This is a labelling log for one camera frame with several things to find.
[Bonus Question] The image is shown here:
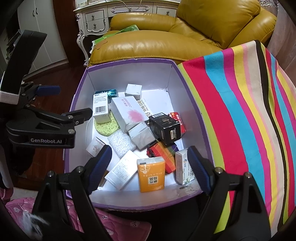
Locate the white foam block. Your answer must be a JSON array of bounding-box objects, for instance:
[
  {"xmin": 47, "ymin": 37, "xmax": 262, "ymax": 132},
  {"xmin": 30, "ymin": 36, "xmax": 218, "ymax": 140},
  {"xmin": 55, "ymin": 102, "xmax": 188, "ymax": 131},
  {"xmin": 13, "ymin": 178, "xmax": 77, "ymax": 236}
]
[{"xmin": 107, "ymin": 130, "xmax": 137, "ymax": 158}]

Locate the orange tissue pack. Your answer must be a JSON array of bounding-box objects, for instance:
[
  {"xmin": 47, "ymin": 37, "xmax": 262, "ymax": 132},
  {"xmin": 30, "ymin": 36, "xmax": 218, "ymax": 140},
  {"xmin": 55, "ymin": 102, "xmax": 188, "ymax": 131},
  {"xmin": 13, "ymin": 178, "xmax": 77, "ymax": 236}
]
[{"xmin": 137, "ymin": 157, "xmax": 166, "ymax": 193}]

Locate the small white box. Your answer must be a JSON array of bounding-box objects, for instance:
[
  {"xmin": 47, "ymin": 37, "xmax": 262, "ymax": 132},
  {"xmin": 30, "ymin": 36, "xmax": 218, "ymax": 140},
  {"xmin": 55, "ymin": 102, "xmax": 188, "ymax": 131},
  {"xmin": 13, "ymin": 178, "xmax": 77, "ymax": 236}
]
[{"xmin": 125, "ymin": 83, "xmax": 142, "ymax": 100}]

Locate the red white small pack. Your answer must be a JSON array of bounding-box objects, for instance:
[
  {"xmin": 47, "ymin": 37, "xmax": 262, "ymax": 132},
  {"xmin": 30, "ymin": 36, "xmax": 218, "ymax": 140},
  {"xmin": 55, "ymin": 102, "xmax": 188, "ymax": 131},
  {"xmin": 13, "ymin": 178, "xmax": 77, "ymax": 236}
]
[{"xmin": 168, "ymin": 112, "xmax": 186, "ymax": 135}]

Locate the white SL logo box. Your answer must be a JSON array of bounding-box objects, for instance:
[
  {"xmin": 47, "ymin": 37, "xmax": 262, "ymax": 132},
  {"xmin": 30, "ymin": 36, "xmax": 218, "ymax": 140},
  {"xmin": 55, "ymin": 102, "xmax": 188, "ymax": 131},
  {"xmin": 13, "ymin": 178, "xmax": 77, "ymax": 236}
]
[{"xmin": 105, "ymin": 151, "xmax": 137, "ymax": 190}]

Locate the yellow leather armchair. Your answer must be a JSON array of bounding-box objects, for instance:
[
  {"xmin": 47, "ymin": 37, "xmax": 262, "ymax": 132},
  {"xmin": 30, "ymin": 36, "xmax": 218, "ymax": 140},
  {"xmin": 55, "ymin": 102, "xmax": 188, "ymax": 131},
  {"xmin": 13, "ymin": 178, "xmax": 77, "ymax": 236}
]
[{"xmin": 89, "ymin": 1, "xmax": 276, "ymax": 66}]

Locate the white box pink stain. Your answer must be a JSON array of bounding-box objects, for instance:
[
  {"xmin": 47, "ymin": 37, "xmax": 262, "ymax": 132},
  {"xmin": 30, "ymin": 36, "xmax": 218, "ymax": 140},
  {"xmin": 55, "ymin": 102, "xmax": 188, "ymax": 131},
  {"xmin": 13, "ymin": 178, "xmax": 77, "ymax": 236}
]
[{"xmin": 110, "ymin": 96, "xmax": 149, "ymax": 133}]

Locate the white box red blue print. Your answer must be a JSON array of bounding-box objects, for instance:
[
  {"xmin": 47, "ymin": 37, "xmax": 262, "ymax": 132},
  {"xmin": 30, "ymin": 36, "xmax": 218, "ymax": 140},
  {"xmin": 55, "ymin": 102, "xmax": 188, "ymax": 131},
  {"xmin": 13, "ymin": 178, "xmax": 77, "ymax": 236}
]
[{"xmin": 175, "ymin": 149, "xmax": 195, "ymax": 185}]

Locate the white barcode medicine box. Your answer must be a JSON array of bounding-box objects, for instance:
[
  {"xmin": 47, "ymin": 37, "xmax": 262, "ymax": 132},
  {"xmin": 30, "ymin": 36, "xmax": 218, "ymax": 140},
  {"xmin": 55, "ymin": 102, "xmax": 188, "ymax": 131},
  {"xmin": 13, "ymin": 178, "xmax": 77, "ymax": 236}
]
[{"xmin": 93, "ymin": 92, "xmax": 111, "ymax": 123}]

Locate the green bag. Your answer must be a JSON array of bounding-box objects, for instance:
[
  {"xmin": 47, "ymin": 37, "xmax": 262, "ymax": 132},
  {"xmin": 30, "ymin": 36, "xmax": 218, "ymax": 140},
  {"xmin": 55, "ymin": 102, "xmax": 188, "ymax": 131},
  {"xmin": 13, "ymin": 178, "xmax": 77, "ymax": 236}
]
[{"xmin": 92, "ymin": 25, "xmax": 139, "ymax": 47}]

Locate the white wardrobe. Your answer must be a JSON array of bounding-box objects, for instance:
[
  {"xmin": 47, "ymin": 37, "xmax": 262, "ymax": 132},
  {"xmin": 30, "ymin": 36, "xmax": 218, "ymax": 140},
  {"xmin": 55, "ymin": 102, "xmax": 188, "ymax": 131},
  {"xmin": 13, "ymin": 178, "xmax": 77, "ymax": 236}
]
[{"xmin": 0, "ymin": 0, "xmax": 69, "ymax": 77}]

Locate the purple white storage box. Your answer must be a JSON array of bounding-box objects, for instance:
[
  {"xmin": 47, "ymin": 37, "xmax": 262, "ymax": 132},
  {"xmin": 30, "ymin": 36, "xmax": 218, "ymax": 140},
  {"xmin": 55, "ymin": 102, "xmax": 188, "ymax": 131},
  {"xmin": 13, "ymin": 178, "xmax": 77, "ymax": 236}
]
[{"xmin": 65, "ymin": 58, "xmax": 211, "ymax": 211}]

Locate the white ornate dresser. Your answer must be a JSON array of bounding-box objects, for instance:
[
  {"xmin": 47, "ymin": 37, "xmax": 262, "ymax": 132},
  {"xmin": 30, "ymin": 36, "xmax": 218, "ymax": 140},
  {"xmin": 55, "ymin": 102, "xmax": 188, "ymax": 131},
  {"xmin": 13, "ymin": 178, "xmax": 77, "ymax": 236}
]
[{"xmin": 74, "ymin": 0, "xmax": 180, "ymax": 66}]

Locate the white box pink logo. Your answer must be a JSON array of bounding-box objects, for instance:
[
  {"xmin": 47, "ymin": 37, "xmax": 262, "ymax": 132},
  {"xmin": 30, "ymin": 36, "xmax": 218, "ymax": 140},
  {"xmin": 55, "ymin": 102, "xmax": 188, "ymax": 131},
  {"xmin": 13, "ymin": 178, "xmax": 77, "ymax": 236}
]
[{"xmin": 86, "ymin": 137, "xmax": 105, "ymax": 157}]

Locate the black box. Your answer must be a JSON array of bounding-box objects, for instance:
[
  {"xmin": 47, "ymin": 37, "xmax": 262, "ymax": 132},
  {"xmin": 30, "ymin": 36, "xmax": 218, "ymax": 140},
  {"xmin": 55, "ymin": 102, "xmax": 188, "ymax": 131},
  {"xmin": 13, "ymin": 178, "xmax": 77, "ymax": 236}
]
[{"xmin": 149, "ymin": 113, "xmax": 181, "ymax": 145}]

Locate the striped colourful cloth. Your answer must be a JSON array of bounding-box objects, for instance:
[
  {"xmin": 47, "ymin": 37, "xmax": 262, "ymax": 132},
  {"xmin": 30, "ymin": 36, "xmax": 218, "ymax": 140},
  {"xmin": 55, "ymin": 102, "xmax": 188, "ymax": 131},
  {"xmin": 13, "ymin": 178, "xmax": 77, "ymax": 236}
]
[{"xmin": 178, "ymin": 41, "xmax": 295, "ymax": 235}]

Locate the rainbow striped pack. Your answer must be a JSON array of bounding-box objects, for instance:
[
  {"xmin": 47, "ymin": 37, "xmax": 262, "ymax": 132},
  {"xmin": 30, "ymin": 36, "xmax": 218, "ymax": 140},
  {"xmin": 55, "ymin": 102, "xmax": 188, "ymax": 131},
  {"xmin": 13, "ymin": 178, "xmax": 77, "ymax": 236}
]
[{"xmin": 147, "ymin": 140, "xmax": 179, "ymax": 174}]

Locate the yellow-green sponge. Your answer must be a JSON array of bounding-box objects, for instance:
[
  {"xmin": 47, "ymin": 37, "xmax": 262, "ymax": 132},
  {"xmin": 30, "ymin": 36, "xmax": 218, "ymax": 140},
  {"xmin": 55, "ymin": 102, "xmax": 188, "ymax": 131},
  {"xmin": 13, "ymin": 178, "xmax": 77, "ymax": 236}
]
[{"xmin": 94, "ymin": 112, "xmax": 120, "ymax": 137}]

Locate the pink quilted blanket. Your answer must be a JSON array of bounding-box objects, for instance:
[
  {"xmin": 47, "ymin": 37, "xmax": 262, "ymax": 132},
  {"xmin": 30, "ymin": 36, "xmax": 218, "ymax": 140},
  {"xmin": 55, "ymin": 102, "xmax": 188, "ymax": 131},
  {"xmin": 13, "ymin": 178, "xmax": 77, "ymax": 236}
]
[{"xmin": 1, "ymin": 184, "xmax": 152, "ymax": 240}]

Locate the white Ding Zhi Dental box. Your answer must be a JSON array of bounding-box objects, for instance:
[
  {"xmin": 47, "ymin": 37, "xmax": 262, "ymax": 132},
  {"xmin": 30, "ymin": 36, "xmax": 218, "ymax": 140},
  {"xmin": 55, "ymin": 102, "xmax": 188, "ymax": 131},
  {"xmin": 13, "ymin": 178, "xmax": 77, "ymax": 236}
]
[{"xmin": 137, "ymin": 98, "xmax": 153, "ymax": 117}]

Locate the teal glossy box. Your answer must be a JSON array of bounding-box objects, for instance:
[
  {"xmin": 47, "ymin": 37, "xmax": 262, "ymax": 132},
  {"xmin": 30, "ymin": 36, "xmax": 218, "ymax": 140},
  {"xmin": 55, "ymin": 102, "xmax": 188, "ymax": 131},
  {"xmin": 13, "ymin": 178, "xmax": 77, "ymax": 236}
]
[{"xmin": 95, "ymin": 89, "xmax": 118, "ymax": 103}]

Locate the plain white carton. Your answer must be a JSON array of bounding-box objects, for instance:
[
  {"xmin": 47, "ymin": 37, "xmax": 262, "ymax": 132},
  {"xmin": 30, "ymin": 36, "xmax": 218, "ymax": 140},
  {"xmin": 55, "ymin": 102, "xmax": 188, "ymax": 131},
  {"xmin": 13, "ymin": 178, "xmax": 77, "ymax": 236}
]
[{"xmin": 128, "ymin": 121, "xmax": 156, "ymax": 150}]

